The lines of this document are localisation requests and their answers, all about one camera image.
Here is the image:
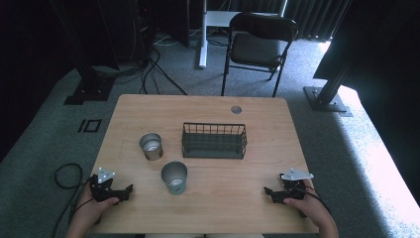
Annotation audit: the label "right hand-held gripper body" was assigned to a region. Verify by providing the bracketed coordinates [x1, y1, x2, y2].
[279, 168, 315, 200]

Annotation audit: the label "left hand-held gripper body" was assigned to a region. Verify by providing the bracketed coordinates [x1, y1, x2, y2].
[88, 167, 117, 203]

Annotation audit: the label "teal metal cup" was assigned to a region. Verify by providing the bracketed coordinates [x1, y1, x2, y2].
[160, 161, 189, 196]

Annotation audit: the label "black wire basket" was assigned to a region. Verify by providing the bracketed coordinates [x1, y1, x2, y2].
[180, 121, 249, 161]

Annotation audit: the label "person's left hand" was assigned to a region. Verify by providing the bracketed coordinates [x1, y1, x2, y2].
[73, 187, 121, 226]

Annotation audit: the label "person's right hand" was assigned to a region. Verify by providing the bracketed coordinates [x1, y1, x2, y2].
[283, 179, 332, 226]

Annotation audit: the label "black stand with bolted plate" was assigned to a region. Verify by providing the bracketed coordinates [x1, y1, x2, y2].
[302, 49, 354, 118]

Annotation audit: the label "black stand with square base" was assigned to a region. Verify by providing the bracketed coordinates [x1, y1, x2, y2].
[49, 0, 116, 106]

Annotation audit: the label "black folding chair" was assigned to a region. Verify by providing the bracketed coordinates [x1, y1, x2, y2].
[220, 12, 299, 98]

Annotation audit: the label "dark pleated curtain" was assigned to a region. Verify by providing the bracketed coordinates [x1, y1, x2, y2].
[283, 0, 353, 43]

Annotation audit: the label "right hand-held gripper cable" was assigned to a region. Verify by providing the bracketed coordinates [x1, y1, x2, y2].
[295, 183, 332, 216]

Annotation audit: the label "hand-held gripper cable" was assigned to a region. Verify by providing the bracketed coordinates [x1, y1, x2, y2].
[51, 177, 97, 238]
[295, 183, 332, 216]

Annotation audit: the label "left hand-held gripper cable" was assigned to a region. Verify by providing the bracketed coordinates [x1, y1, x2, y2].
[51, 177, 97, 238]

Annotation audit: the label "black looped floor cable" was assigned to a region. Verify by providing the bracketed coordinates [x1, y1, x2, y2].
[53, 163, 84, 190]

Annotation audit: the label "black floor cables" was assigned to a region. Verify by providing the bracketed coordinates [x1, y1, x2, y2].
[140, 48, 188, 97]

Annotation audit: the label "white floor cable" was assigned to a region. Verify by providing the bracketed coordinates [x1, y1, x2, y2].
[152, 32, 181, 48]

